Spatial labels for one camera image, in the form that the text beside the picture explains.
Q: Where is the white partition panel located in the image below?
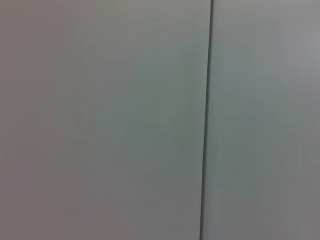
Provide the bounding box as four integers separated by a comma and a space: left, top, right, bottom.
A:
0, 0, 213, 240
201, 0, 320, 240

